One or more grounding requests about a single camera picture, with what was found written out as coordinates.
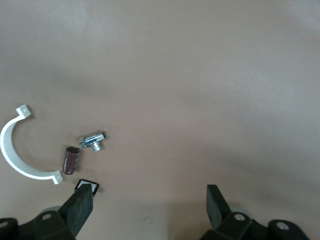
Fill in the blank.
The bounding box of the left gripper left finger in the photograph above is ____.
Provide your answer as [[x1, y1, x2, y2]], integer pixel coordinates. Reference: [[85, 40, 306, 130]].
[[0, 183, 94, 240]]

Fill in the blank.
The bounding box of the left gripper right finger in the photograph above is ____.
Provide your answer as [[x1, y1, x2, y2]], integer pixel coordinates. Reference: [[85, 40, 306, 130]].
[[206, 184, 309, 240]]

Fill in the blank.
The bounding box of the white rectangular push button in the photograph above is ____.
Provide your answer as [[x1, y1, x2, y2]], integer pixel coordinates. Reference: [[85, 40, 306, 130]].
[[74, 178, 100, 197]]

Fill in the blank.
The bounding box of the dark brown cylinder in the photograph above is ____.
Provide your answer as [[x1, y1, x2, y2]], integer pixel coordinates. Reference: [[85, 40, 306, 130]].
[[61, 146, 81, 176]]

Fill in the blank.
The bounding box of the chrome angle valve fitting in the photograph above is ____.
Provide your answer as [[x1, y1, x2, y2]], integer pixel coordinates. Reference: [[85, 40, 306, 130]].
[[78, 130, 108, 153]]

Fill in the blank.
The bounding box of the white half-ring pipe clamp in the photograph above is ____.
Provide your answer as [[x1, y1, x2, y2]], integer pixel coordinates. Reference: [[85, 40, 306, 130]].
[[0, 104, 64, 186]]

